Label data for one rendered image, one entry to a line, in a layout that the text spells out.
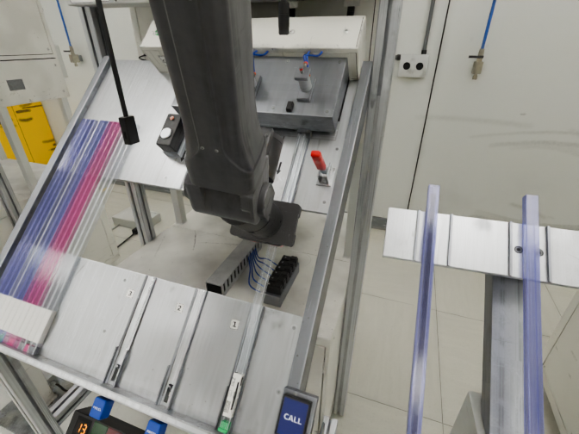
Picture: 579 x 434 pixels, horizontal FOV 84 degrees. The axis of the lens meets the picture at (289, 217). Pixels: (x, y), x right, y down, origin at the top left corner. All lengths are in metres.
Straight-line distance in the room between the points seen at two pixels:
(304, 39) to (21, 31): 1.38
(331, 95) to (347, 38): 0.11
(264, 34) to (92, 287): 0.60
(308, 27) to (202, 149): 0.49
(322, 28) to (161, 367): 0.68
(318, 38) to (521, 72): 1.67
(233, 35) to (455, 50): 2.00
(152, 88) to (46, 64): 1.03
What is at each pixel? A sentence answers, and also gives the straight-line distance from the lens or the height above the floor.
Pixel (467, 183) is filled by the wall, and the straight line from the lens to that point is 2.35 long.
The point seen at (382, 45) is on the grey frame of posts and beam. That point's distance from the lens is 0.72.
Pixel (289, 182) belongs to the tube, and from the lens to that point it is 0.58.
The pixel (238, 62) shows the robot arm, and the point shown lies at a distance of 0.23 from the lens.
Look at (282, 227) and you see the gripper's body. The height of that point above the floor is 0.99.
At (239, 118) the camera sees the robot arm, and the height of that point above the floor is 1.19.
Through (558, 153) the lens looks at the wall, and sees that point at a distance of 2.39.
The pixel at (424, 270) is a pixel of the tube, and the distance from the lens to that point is 0.44.
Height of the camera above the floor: 1.24
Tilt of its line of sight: 29 degrees down
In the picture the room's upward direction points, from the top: straight up
